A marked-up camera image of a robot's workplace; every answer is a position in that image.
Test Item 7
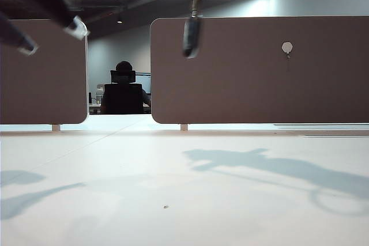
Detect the key bunch with black fob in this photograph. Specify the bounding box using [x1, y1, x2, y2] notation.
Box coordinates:
[182, 0, 207, 59]

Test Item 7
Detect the narrow brown desk divider panel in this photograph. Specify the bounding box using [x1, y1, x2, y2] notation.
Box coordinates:
[0, 18, 89, 126]

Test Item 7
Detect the seated person in dark clothes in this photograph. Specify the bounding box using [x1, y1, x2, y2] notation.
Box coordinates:
[100, 60, 152, 114]

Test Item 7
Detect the wide brown desk divider panel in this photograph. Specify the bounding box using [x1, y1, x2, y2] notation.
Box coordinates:
[149, 16, 369, 125]

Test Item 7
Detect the computer monitor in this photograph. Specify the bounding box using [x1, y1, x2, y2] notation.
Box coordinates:
[135, 73, 152, 94]

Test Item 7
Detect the black mesh office chair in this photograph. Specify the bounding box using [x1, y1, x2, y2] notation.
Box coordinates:
[101, 70, 145, 115]

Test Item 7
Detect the white adhesive wall hook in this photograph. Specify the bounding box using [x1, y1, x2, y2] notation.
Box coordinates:
[281, 42, 294, 60]

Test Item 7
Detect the white rail under panel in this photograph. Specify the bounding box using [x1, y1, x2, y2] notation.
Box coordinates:
[273, 124, 369, 128]

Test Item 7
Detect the desk cable slot flap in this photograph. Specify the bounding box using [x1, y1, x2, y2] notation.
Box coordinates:
[299, 131, 369, 138]

